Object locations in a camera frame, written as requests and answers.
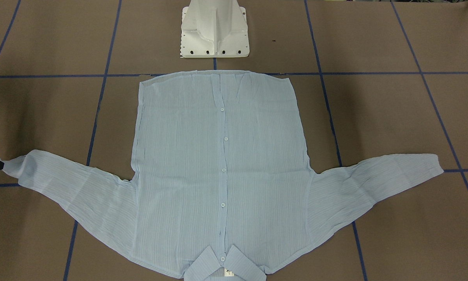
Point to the light blue button shirt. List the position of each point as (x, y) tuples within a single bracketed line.
[(222, 180)]

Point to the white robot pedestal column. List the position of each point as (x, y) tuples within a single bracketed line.
[(214, 29)]

